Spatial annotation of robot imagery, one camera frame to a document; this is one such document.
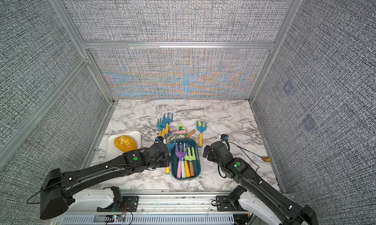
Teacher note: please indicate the teal plastic storage box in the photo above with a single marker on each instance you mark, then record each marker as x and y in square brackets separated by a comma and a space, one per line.
[174, 160]

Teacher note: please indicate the purple rake pink handle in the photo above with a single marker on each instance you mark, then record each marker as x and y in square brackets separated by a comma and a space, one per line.
[180, 152]

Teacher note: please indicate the blue rake yellow handle back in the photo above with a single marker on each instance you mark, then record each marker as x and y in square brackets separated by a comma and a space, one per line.
[168, 118]

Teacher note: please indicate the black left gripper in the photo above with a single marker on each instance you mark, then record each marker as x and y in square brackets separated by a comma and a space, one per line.
[167, 161]

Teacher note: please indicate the oval yellow bread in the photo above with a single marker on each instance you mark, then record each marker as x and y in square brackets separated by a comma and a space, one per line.
[125, 143]

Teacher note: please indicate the light blue rake yellow handle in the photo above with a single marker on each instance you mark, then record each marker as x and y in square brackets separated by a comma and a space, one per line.
[170, 141]

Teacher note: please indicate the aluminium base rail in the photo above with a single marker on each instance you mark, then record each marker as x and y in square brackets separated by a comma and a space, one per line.
[178, 208]

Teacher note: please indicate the light green rake wooden handle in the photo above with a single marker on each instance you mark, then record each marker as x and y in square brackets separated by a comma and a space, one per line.
[190, 157]

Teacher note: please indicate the light green tool wooden handle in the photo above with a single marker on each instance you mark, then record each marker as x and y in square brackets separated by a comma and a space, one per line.
[188, 135]

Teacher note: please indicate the white rectangular tray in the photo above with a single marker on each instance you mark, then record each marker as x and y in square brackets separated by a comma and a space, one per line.
[113, 152]

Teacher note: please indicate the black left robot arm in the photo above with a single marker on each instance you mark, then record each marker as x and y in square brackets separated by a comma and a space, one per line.
[58, 188]

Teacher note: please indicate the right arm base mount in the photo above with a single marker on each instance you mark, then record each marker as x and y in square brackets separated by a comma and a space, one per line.
[237, 200]

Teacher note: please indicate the small brush blue stick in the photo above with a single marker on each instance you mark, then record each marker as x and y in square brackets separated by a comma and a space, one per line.
[265, 158]

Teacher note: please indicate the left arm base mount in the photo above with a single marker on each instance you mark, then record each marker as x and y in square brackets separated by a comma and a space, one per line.
[120, 202]

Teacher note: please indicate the light blue rake white handle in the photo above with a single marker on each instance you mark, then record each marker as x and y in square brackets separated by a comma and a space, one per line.
[183, 170]

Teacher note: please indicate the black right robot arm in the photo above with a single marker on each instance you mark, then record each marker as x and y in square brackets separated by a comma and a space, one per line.
[254, 194]

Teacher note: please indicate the green tool pink handle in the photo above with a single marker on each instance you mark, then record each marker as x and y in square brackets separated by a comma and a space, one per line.
[181, 130]

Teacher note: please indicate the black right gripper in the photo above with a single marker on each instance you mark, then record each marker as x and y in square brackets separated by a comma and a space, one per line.
[210, 156]

